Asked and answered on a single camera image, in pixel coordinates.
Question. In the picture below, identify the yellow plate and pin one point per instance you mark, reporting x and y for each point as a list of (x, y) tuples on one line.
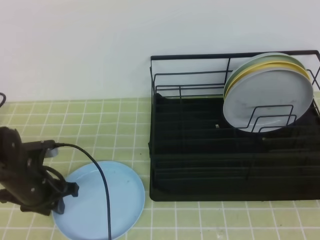
[(262, 66)]

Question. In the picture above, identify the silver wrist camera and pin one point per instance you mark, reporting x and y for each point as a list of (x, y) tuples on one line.
[(51, 152)]

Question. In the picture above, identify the black wire dish rack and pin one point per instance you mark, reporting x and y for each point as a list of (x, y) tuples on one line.
[(196, 155)]

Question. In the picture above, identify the light blue plate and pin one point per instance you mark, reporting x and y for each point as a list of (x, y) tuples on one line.
[(85, 216)]

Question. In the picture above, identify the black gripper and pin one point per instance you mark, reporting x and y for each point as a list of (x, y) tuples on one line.
[(29, 183)]

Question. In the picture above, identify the grey plate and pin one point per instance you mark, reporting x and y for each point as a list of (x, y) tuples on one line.
[(268, 100)]

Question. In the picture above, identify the green plate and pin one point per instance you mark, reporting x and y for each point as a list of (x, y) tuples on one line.
[(261, 58)]

